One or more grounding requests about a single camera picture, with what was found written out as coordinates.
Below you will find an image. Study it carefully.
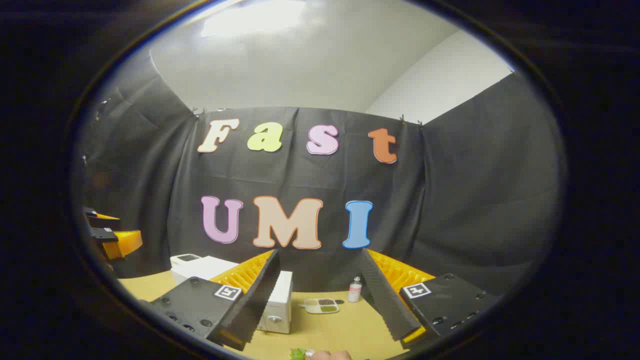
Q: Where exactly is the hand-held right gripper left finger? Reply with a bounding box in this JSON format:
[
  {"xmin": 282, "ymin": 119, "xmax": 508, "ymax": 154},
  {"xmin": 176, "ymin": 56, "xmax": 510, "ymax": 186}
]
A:
[{"xmin": 149, "ymin": 249, "xmax": 282, "ymax": 352}]

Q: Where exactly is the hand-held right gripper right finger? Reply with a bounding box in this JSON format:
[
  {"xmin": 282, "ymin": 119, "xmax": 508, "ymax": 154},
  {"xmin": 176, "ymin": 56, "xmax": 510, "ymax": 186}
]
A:
[{"xmin": 359, "ymin": 247, "xmax": 502, "ymax": 351}]

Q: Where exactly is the white microwave oven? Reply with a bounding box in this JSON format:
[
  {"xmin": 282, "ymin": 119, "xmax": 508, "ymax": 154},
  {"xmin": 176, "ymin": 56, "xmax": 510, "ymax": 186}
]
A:
[{"xmin": 170, "ymin": 255, "xmax": 294, "ymax": 335}]

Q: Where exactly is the white rectangular dish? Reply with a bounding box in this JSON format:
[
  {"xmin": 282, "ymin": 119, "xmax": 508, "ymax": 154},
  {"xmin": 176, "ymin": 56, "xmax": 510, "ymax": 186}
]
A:
[{"xmin": 304, "ymin": 298, "xmax": 340, "ymax": 315}]

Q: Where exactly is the black backdrop cloth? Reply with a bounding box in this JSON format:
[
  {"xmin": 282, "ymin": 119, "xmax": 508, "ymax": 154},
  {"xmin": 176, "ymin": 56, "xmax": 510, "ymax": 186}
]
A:
[{"xmin": 74, "ymin": 49, "xmax": 565, "ymax": 297}]

